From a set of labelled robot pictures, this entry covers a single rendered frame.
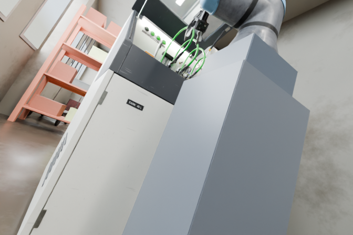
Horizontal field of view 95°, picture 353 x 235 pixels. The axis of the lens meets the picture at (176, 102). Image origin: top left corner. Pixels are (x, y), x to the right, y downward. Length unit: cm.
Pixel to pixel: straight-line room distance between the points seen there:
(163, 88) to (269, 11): 53
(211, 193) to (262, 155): 13
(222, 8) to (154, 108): 51
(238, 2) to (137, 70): 48
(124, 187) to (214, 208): 59
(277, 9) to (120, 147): 75
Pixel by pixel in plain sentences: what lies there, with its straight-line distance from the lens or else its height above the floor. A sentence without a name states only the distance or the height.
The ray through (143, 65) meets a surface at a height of 89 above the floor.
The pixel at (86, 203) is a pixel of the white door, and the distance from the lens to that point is 83.
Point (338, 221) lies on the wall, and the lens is 241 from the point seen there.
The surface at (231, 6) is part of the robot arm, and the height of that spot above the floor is 101.
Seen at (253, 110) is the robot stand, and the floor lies 72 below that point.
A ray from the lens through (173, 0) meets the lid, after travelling 148.
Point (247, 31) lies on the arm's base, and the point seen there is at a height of 96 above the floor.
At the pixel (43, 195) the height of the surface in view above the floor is 27.
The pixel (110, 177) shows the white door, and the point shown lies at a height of 38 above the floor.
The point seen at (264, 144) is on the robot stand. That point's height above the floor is 67.
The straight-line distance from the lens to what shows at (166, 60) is 146.
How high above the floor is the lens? 61
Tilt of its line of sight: 13 degrees up
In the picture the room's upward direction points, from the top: 22 degrees clockwise
